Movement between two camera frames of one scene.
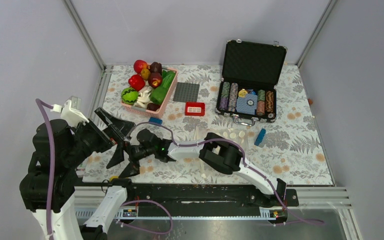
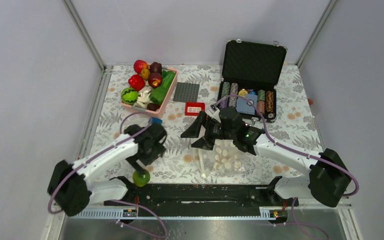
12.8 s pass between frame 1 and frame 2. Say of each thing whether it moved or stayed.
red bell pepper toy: stayed
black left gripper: moved
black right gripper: moved
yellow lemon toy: stayed
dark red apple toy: stayed
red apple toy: stayed
